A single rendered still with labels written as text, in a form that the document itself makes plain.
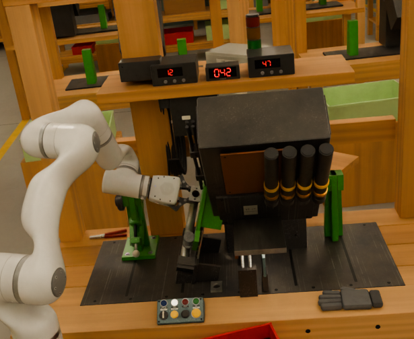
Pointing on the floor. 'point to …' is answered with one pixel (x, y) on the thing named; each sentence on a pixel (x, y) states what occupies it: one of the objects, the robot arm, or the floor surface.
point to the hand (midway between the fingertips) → (193, 195)
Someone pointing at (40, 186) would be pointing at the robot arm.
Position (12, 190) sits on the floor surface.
